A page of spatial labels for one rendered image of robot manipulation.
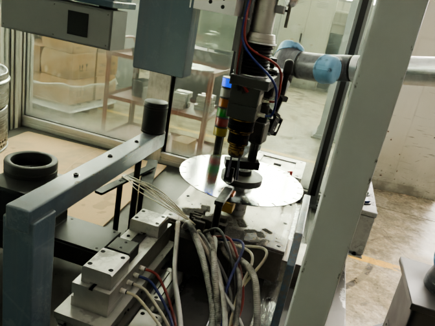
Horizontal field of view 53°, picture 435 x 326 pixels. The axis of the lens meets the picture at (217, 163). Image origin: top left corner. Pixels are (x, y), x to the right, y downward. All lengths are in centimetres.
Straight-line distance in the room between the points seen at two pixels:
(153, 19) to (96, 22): 17
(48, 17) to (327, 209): 80
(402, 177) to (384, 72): 403
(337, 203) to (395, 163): 392
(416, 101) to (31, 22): 359
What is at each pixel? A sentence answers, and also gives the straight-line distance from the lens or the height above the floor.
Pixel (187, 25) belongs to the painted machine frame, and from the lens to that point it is 86.
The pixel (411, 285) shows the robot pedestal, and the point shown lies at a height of 75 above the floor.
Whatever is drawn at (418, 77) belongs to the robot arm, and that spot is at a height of 128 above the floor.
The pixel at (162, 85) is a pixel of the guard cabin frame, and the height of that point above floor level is 105.
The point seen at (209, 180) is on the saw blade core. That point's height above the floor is 95.
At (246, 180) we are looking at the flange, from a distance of 112.
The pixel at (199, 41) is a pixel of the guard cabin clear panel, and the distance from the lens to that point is 161.
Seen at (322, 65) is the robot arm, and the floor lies 126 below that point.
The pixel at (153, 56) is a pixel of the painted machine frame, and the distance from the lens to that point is 89.
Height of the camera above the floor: 137
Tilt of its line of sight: 20 degrees down
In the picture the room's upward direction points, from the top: 11 degrees clockwise
